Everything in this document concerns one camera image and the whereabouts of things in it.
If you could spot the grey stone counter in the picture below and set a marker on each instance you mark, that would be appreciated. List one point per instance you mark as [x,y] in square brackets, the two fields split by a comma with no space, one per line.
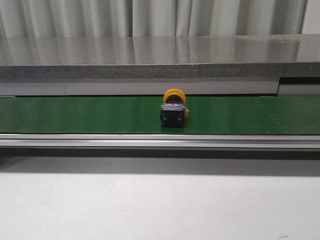
[199,65]

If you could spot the white curtain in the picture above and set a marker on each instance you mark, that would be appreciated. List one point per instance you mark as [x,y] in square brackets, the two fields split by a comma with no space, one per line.
[157,18]

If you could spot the green conveyor belt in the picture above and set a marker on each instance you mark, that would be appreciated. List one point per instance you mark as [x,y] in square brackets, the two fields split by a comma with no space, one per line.
[214,122]

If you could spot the yellow push button switch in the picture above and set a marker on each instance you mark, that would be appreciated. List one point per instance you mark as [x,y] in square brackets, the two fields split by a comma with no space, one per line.
[173,110]

